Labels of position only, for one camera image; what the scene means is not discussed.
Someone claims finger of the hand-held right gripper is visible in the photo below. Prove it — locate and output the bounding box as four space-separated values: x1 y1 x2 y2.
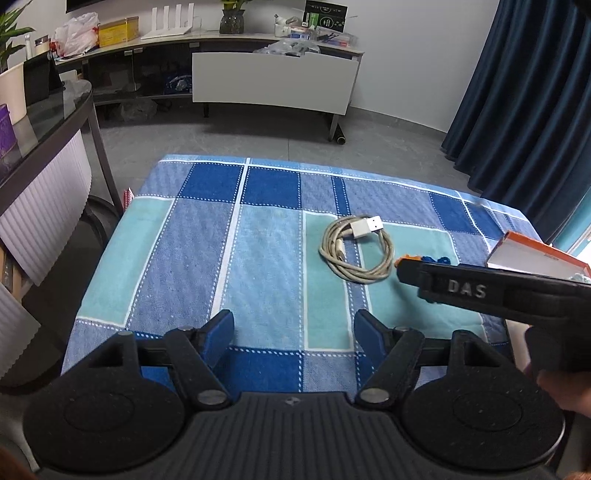
396 258 435 302

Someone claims blue patterned bag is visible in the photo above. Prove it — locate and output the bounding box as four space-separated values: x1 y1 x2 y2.
166 74 193 96

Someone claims tv stand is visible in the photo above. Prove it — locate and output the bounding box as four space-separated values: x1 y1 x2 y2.
51 30 365 144

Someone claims pile of small items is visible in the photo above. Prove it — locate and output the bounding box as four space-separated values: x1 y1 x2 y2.
272 16 358 48

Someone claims small blue orange toy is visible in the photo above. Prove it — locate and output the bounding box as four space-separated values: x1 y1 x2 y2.
394 253 452 268

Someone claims yellow box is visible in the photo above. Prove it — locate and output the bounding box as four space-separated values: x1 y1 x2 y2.
98 16 139 47

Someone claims blue checkered tablecloth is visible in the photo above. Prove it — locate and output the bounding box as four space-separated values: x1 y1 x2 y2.
62 154 541 402

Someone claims dark glass table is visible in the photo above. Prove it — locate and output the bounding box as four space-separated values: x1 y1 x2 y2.
0 78 123 217

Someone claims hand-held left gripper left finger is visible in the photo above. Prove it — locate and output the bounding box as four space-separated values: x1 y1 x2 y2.
88 309 235 409

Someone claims plant in dark vase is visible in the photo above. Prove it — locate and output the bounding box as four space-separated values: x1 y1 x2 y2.
219 0 253 35

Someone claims white box with orange rim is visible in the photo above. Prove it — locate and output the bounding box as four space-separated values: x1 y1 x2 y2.
486 231 591 278

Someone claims dark blue curtain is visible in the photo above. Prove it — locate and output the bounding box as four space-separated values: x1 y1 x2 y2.
441 0 591 245

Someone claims purple box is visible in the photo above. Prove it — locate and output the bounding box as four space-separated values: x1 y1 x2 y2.
0 104 19 183

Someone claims plant in white pot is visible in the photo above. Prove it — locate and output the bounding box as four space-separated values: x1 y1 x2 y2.
0 0 36 125

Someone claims white router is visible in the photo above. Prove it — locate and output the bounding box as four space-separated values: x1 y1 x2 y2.
141 4 193 40

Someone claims white usb cable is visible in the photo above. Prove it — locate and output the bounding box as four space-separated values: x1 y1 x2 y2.
318 215 397 283

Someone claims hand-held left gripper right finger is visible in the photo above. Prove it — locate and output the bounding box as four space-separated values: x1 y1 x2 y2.
353 309 502 407

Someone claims pile of clear plastic bags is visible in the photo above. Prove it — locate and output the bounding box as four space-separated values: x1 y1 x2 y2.
252 37 324 57

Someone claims person's right hand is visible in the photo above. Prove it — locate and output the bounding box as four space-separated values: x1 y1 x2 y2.
538 369 591 415

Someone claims white drawer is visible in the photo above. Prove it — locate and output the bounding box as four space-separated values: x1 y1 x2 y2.
191 52 361 116

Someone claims green and black box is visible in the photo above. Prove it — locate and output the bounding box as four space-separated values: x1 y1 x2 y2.
302 0 348 33

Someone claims white plastic bag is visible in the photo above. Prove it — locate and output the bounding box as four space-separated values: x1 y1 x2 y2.
52 12 100 58

